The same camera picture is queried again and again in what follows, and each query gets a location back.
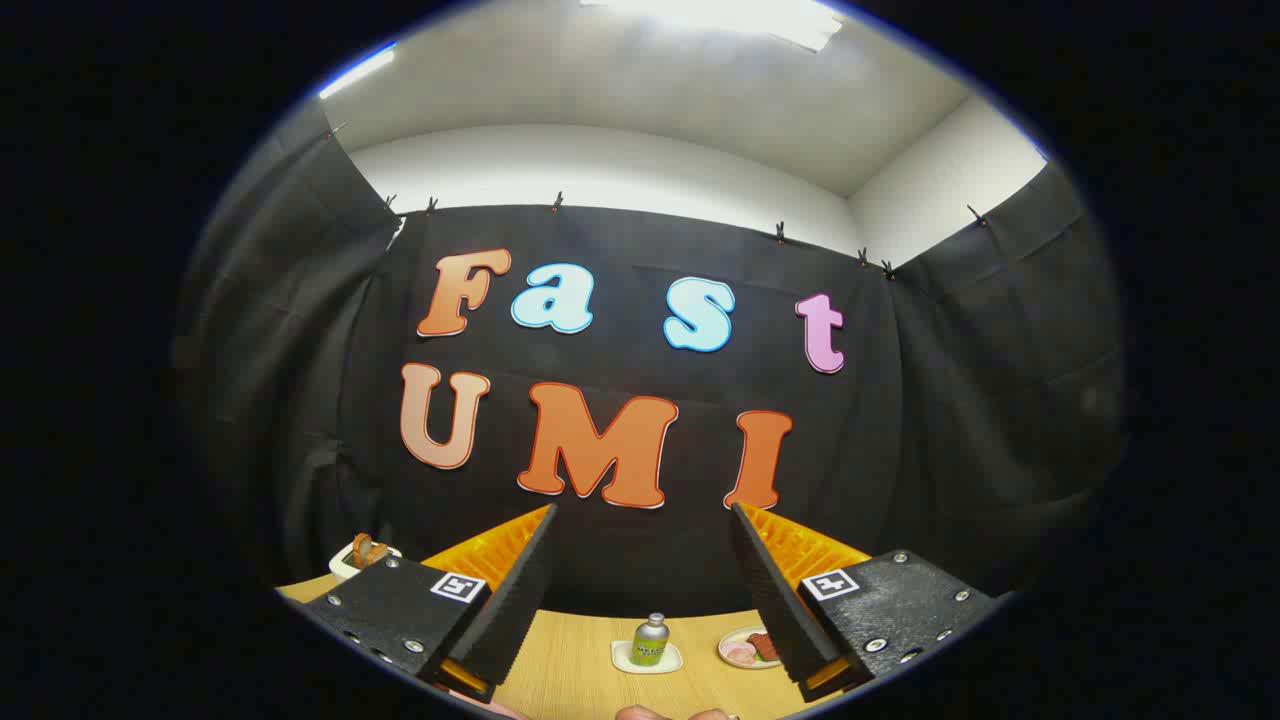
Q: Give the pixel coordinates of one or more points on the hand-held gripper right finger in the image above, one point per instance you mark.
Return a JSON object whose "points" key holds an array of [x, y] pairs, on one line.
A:
{"points": [[775, 600]]}

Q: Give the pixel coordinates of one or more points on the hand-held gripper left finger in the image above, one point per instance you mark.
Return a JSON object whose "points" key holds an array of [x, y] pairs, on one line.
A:
{"points": [[515, 610]]}

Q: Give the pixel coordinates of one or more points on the brown meat piece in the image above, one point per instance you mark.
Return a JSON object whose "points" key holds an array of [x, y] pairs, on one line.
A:
{"points": [[762, 646]]}

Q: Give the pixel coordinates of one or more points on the pink ham slice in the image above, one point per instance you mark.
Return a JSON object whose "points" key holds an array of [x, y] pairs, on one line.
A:
{"points": [[740, 653]]}

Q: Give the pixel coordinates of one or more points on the white oval food plate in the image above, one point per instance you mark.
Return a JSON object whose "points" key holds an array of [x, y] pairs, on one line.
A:
{"points": [[725, 655]]}

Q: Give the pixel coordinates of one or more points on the white square coaster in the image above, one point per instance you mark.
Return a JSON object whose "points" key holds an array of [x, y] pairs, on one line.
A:
{"points": [[622, 660]]}

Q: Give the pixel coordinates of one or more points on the green label soda bottle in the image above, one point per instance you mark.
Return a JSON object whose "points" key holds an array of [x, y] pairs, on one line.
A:
{"points": [[650, 645]]}

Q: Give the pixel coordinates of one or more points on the brown toast slice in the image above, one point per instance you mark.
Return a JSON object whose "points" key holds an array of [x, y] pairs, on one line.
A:
{"points": [[365, 550]]}

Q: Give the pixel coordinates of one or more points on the white toaster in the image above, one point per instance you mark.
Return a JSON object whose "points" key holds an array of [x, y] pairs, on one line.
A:
{"points": [[340, 562]]}

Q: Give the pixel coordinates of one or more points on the row of black cloth clips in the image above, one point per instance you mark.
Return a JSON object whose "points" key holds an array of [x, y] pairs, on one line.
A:
{"points": [[557, 203]]}

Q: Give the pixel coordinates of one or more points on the narrow ceiling light strip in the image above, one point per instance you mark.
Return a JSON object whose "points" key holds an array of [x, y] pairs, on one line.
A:
{"points": [[357, 72]]}

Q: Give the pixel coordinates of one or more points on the large ceiling light panel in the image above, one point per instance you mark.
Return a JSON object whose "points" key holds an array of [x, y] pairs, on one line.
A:
{"points": [[720, 15]]}

